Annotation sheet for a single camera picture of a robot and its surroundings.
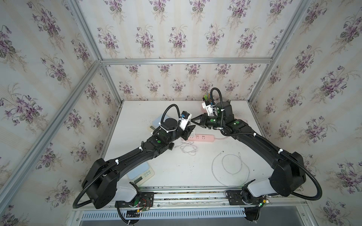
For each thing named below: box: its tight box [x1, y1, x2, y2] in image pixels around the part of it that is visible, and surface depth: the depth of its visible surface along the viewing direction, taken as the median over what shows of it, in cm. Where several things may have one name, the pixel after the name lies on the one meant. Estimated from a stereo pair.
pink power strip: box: [187, 134, 215, 143], surface depth 97 cm
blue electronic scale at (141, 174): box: [127, 161, 156, 186], surface depth 81 cm
